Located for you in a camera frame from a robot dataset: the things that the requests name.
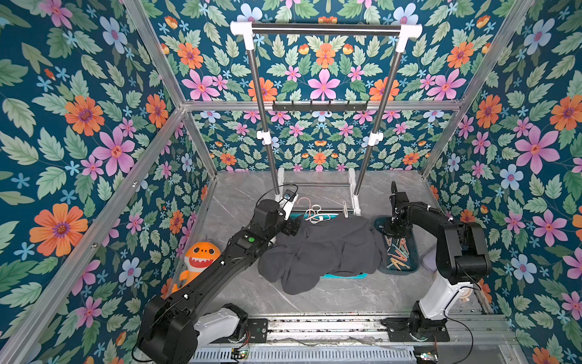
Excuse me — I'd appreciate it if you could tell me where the white plastic hanger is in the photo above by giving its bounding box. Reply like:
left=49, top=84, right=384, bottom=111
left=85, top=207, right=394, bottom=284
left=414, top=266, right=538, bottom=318
left=304, top=206, right=337, bottom=224

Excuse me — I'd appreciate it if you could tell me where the dark grey t-shirt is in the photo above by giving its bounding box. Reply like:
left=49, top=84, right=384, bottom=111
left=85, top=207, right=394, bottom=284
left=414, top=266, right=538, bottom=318
left=258, top=215, right=387, bottom=295

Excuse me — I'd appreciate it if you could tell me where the white clothespin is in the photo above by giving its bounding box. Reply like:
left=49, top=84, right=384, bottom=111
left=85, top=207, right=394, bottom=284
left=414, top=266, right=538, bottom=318
left=343, top=201, right=350, bottom=218

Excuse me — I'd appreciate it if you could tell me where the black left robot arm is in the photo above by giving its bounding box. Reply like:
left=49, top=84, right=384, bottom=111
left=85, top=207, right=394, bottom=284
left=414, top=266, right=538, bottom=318
left=135, top=185, right=301, bottom=363

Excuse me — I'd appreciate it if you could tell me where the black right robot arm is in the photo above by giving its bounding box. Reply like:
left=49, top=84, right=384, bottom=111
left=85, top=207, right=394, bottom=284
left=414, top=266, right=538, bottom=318
left=383, top=182, right=492, bottom=337

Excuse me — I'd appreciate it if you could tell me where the teal laundry basket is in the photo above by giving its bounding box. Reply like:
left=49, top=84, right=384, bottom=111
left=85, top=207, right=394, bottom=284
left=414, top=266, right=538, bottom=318
left=290, top=210, right=368, bottom=280

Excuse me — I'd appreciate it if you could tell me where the dark teal clothespin tray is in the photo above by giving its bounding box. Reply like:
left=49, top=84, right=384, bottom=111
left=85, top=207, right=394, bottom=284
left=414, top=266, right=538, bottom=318
left=374, top=215, right=419, bottom=275

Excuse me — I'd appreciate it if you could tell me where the beige round clock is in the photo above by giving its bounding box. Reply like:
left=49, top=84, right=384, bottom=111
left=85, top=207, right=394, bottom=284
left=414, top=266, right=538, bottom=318
left=458, top=286, right=474, bottom=304

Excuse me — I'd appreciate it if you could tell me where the orange shark plush toy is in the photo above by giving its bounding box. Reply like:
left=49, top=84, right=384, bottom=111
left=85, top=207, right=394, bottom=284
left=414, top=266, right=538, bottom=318
left=162, top=241, right=221, bottom=298

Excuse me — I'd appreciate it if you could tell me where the white steel clothes rack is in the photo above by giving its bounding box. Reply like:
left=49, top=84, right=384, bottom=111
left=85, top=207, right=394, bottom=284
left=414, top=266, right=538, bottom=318
left=229, top=20, right=424, bottom=218

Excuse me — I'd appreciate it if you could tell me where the pink wire hanger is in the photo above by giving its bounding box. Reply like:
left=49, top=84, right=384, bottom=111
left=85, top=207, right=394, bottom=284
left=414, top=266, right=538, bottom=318
left=304, top=203, right=324, bottom=224

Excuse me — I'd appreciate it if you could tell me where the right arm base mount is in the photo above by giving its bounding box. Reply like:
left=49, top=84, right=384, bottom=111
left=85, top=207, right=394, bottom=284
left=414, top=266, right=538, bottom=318
left=380, top=318, right=450, bottom=343

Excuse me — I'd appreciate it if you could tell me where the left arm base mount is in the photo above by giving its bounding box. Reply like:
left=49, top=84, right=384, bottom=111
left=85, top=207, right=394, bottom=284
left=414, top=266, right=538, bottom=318
left=212, top=318, right=269, bottom=345

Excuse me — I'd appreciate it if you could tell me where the black wall hook rail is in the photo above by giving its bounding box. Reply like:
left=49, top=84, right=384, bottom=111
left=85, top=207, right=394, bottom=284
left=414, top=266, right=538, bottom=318
left=271, top=100, right=368, bottom=112

